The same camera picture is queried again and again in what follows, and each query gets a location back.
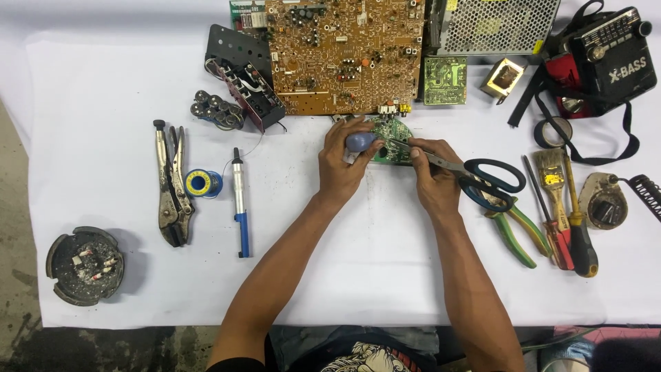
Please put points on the person's left hand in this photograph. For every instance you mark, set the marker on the person's left hand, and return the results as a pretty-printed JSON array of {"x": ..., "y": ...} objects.
[{"x": 338, "y": 165}]

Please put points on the person's right hand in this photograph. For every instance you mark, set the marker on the person's right hand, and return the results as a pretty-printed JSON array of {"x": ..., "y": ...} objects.
[{"x": 439, "y": 181}]

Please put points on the round green circuit board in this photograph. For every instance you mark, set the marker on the round green circuit board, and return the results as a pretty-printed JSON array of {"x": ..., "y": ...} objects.
[{"x": 392, "y": 156}]

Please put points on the white table cloth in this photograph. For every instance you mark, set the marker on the white table cloth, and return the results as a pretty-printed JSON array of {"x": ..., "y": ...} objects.
[{"x": 310, "y": 258}]

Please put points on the square green circuit board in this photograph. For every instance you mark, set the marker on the square green circuit board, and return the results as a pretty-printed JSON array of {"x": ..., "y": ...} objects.
[{"x": 445, "y": 80}]

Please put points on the dark red component board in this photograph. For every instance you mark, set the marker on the dark red component board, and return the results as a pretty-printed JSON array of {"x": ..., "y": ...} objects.
[{"x": 258, "y": 103}]

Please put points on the large brown circuit board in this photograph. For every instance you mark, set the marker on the large brown circuit board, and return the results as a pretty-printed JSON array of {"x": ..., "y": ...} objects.
[{"x": 335, "y": 62}]

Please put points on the silver and blue desoldering pump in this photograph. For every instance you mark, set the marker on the silver and blue desoldering pump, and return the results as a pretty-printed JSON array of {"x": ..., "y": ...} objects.
[{"x": 239, "y": 196}]

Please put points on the black tape roll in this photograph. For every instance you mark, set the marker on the black tape roll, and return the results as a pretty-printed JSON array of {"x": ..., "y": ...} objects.
[{"x": 539, "y": 134}]

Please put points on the wooden paint brush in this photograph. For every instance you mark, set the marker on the wooden paint brush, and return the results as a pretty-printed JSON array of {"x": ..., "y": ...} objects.
[{"x": 551, "y": 178}]

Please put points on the small copper-wound transformer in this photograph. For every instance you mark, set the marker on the small copper-wound transformer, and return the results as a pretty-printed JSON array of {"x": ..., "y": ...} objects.
[{"x": 503, "y": 77}]

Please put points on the cluster of grey capacitors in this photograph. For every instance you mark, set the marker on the cluster of grey capacitors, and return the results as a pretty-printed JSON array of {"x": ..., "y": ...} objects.
[{"x": 217, "y": 109}]

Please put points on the black perforated metal plate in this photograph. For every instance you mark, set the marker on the black perforated metal plate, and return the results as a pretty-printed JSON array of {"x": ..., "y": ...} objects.
[{"x": 232, "y": 49}]

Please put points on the yellow and black screwdriver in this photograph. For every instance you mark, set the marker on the yellow and black screwdriver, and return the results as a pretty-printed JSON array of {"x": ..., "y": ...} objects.
[{"x": 583, "y": 248}]

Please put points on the metal mesh power supply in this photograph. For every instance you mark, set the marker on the metal mesh power supply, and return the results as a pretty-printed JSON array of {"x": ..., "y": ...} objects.
[{"x": 490, "y": 28}]

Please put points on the soldering iron stand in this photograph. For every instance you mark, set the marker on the soldering iron stand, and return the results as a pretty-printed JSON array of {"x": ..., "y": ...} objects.
[{"x": 601, "y": 206}]

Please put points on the steel locking pliers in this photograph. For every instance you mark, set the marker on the steel locking pliers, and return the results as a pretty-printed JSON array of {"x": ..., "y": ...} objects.
[{"x": 173, "y": 206}]

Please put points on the small green and white board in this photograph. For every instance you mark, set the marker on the small green and white board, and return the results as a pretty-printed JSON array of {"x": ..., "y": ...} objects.
[{"x": 248, "y": 15}]

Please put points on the person's printed black shirt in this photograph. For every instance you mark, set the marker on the person's printed black shirt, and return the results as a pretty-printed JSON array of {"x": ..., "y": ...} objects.
[{"x": 372, "y": 359}]

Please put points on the black and red portable radio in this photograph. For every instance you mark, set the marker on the black and red portable radio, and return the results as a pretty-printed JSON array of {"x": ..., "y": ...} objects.
[{"x": 614, "y": 77}]

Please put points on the dark round ashtray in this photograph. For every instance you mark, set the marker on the dark round ashtray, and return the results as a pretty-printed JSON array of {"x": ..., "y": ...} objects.
[{"x": 67, "y": 279}]

